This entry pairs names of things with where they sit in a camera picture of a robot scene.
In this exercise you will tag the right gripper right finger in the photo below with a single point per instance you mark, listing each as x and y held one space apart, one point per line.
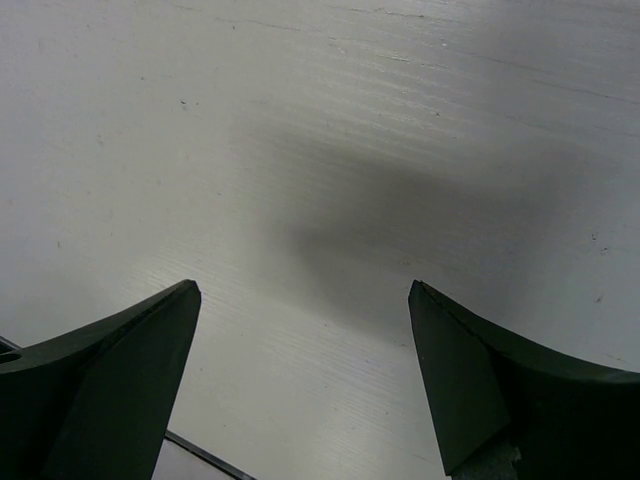
505 407

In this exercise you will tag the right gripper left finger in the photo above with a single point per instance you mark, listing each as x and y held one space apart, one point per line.
95 403

